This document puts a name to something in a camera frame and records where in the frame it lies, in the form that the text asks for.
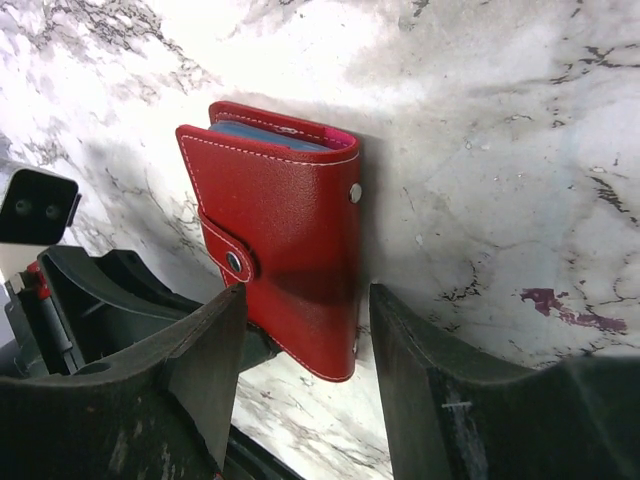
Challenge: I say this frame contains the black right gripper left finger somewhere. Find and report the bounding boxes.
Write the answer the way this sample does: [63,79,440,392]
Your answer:
[1,285,247,479]

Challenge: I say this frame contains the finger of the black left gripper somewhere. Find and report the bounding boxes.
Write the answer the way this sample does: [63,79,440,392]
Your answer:
[239,324,282,372]

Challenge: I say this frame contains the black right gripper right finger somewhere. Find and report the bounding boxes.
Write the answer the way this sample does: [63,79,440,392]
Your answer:
[369,284,639,479]

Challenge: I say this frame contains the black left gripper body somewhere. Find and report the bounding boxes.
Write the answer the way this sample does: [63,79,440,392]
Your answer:
[1,246,216,380]

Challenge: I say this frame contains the red leather card holder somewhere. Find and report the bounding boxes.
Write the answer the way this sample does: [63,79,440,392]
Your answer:
[176,101,361,382]

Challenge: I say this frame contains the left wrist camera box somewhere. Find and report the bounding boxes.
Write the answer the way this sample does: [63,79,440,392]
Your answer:
[1,168,81,246]

